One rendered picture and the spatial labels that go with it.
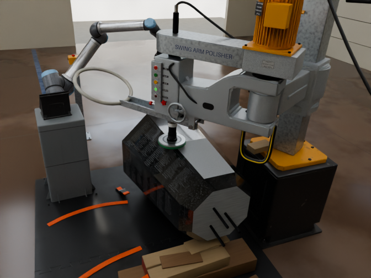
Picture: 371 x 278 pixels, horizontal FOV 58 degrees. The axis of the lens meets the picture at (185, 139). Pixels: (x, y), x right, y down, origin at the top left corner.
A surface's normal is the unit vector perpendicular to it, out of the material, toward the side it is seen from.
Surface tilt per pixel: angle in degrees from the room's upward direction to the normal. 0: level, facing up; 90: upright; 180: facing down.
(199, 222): 90
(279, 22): 90
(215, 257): 0
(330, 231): 0
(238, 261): 0
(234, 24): 90
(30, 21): 90
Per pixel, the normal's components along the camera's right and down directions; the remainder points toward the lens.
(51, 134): 0.42, 0.46
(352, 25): -0.91, 0.17
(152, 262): 0.04, -0.87
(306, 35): -0.63, 0.35
